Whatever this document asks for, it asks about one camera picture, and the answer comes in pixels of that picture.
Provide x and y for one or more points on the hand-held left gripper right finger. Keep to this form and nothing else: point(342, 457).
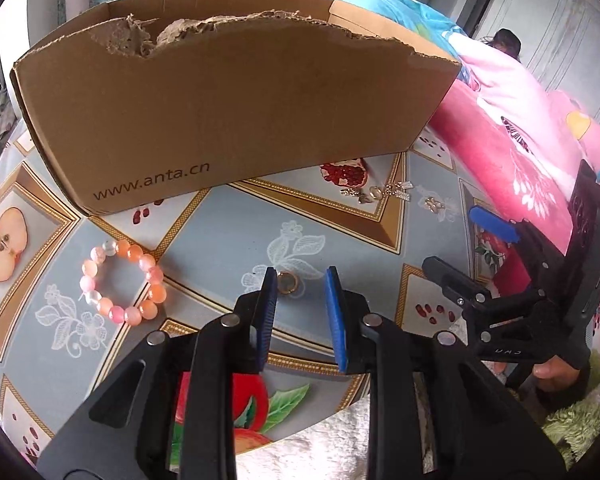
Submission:
point(337, 320)

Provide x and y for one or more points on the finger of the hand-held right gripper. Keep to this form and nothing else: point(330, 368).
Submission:
point(450, 277)
point(490, 221)

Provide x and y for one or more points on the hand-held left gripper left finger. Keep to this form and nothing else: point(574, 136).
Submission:
point(265, 320)

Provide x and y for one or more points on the gold hoop earrings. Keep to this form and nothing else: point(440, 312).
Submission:
point(434, 204)

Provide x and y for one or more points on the silver earring pair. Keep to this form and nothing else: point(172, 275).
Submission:
point(398, 190)

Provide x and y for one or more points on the brown cardboard box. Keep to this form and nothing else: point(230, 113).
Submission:
point(205, 100)

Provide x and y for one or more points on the person's right hand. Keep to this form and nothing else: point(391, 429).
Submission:
point(555, 372)

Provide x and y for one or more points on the pink floral blanket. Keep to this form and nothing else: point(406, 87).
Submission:
point(500, 160)

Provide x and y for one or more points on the fruit print tablecloth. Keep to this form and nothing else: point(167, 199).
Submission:
point(220, 240)

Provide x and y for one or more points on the white fleece garment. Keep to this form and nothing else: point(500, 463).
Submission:
point(305, 450)

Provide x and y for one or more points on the white wardrobe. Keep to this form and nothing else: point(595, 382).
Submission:
point(555, 35)

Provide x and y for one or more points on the blue patterned quilt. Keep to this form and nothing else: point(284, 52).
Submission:
point(380, 0)

